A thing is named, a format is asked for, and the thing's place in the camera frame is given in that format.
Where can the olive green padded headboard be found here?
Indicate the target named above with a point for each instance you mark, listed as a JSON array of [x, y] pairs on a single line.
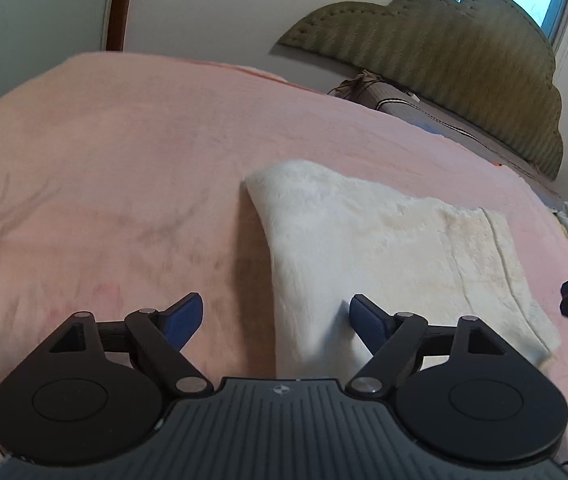
[[464, 50]]

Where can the white door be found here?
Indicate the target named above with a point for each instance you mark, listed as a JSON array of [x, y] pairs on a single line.
[[28, 25]]

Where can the grey mattress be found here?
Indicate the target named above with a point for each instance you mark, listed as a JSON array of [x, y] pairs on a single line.
[[414, 110]]

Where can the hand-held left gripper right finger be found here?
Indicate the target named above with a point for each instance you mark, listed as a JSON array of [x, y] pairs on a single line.
[[366, 326]]

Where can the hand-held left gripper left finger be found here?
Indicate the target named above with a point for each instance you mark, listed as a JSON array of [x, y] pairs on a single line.
[[183, 321]]

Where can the brown wooden door frame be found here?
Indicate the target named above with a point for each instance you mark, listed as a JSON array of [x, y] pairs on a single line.
[[119, 5]]

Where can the pink bed sheet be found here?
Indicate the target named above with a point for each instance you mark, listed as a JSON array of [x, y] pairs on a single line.
[[113, 175]]

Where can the white towel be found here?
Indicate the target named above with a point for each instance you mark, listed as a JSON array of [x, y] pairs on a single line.
[[374, 240]]

